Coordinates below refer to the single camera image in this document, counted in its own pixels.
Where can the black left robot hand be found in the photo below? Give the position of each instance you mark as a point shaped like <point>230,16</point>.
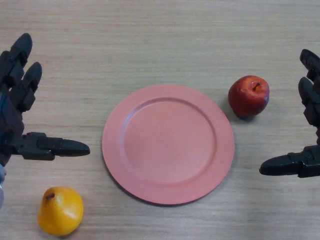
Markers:
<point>13,120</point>

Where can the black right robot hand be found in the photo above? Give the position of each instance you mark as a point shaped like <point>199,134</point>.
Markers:
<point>308,162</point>

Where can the yellow pear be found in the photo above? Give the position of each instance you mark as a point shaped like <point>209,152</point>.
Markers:
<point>61,212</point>

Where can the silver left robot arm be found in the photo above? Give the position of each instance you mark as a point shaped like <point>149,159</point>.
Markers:
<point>1,190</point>

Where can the pink round plate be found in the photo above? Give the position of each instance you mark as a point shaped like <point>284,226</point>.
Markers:
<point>167,145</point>

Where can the red apple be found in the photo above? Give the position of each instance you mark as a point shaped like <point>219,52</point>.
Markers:
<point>247,98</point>

